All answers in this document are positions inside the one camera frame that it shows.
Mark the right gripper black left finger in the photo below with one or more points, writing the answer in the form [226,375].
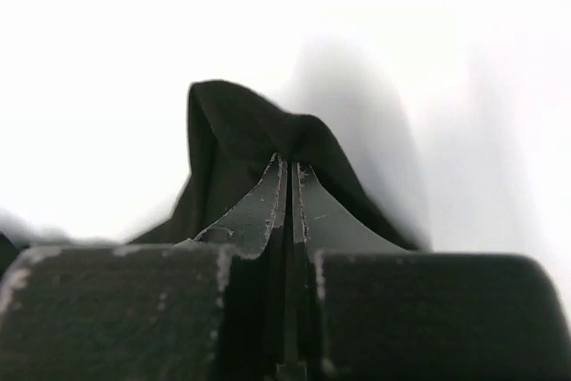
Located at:
[189,311]

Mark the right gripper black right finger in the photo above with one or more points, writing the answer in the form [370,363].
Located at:
[380,312]

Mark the black tank top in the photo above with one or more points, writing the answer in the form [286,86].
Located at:
[232,133]

